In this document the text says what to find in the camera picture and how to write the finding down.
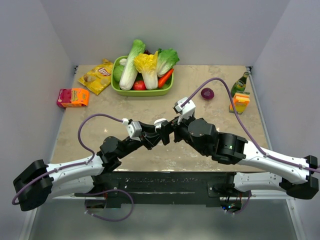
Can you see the tall napa cabbage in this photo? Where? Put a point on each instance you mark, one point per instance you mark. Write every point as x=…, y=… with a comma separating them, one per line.
x=129, y=72

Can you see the purple red onion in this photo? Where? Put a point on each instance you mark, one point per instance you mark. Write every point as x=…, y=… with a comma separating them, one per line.
x=207, y=94

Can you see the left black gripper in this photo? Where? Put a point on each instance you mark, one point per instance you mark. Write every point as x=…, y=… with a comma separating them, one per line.
x=147, y=141

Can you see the yellow Lays chips bag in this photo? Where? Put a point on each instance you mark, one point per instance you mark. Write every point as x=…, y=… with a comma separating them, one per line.
x=98, y=78

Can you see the orange carrot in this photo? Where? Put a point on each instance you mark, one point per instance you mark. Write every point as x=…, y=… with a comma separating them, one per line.
x=162, y=80

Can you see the orange sponge pack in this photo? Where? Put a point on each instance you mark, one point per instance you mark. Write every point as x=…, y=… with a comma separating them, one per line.
x=241, y=100

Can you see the white gold-rimmed charging case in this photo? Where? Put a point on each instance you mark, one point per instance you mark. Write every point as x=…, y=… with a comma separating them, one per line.
x=158, y=123

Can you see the pink orange snack box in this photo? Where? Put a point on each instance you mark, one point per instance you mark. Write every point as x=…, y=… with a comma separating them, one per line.
x=73, y=97

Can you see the green plastic basket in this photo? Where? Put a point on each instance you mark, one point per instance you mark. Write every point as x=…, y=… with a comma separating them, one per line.
x=143, y=93

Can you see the round green cabbage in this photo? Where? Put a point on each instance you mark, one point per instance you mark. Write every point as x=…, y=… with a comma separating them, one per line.
x=117, y=72

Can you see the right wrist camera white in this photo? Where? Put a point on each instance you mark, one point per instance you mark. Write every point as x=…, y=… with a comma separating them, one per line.
x=185, y=108

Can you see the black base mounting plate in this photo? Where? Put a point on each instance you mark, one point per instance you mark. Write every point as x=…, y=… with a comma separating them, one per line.
x=165, y=188

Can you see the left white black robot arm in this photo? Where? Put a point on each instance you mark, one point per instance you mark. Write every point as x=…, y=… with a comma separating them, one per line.
x=40, y=181

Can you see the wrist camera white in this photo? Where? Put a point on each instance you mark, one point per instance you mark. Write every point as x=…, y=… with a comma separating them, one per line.
x=185, y=108
x=133, y=128

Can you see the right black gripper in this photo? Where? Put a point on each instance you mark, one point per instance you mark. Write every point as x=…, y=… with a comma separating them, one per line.
x=166, y=128

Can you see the green Perrier bottle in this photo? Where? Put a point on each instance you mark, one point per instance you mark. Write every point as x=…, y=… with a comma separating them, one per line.
x=240, y=84

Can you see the red tomato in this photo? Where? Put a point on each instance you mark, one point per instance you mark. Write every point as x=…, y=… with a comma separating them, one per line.
x=139, y=85

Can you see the green leaf lettuce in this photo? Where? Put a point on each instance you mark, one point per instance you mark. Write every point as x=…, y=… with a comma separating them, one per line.
x=166, y=60

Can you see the yellow napa cabbage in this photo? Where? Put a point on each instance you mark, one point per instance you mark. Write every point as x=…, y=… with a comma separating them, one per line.
x=146, y=65

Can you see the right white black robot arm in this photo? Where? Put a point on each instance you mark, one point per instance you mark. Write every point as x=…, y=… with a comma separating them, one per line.
x=279, y=172

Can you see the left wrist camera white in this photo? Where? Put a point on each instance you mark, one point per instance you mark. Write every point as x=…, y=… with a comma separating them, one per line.
x=133, y=128

